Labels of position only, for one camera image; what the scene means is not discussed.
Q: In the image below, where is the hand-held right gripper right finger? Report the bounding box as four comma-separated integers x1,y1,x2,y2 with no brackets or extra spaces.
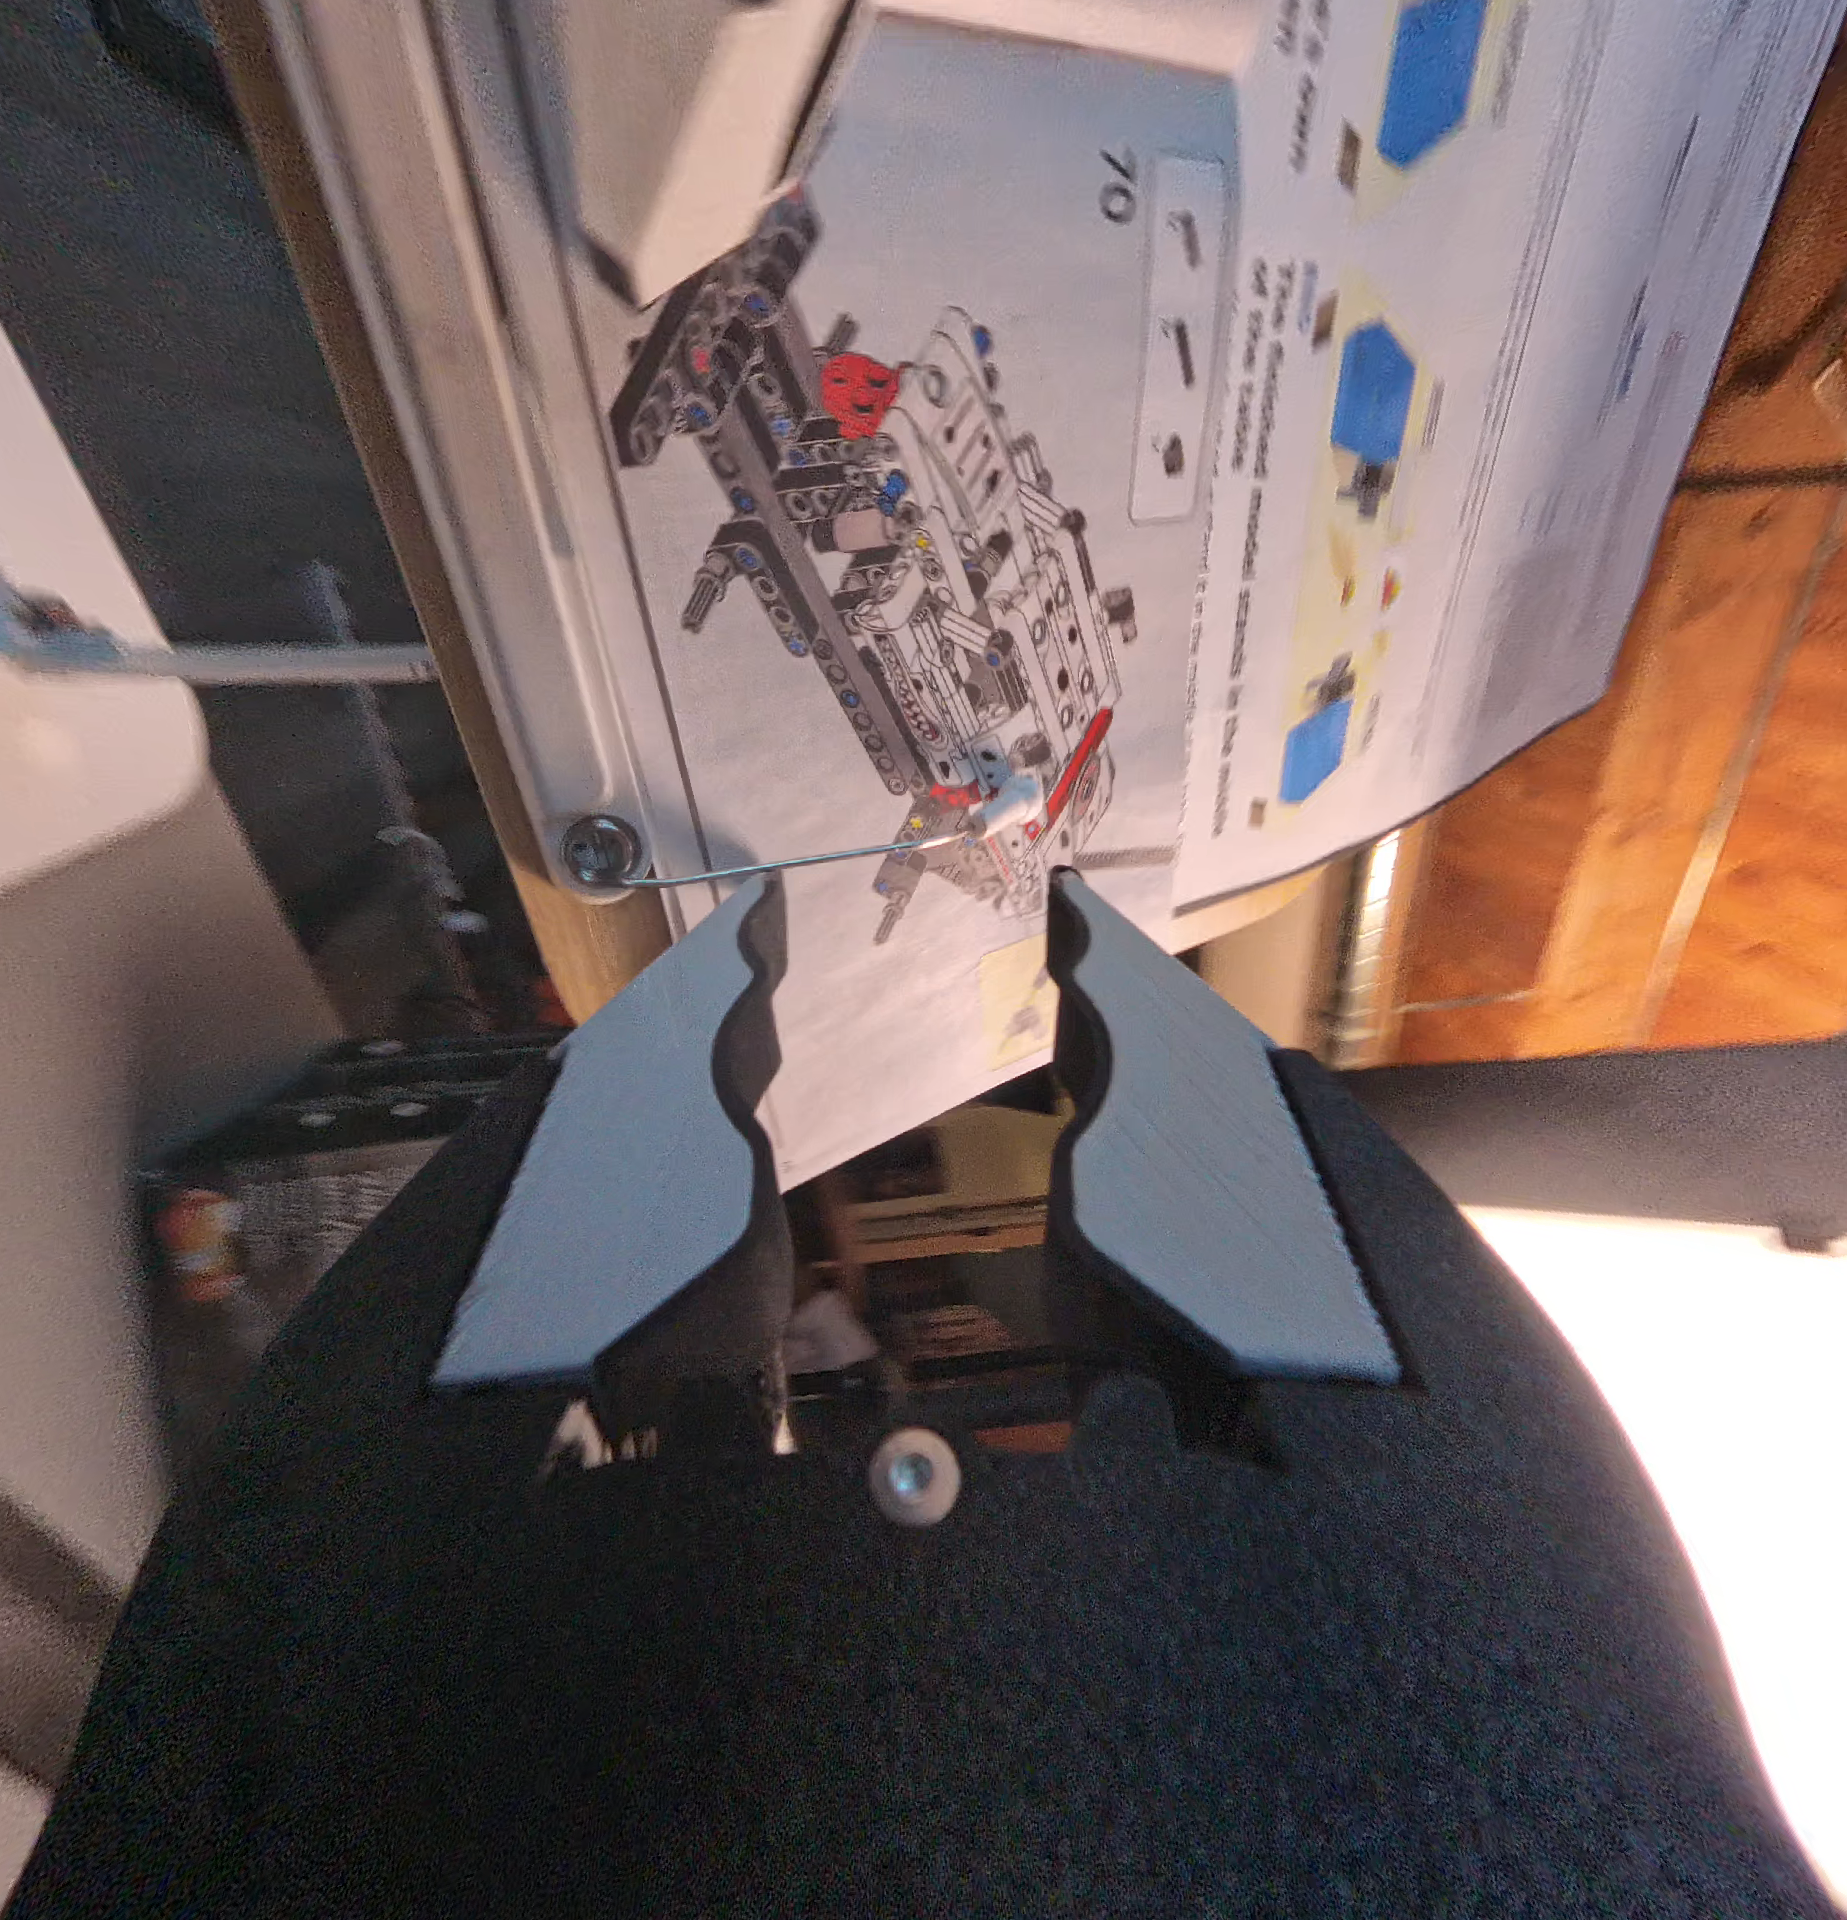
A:
1043,870,1405,1384

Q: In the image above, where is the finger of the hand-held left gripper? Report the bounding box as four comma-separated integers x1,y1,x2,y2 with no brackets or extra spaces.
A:
860,0,1272,79
505,0,854,313

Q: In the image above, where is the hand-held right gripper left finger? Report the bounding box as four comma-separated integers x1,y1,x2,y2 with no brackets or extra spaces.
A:
432,875,794,1389

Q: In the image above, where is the lego instruction booklet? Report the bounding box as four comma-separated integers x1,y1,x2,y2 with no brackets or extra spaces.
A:
563,14,1271,1186

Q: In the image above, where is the white booklet stand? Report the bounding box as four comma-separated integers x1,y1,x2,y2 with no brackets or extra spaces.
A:
255,0,685,901

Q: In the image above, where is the printed task sheet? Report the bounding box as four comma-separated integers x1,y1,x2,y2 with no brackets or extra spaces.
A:
1170,0,1847,909

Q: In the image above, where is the metal wire page holder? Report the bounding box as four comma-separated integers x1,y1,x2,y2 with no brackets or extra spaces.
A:
623,800,1047,888

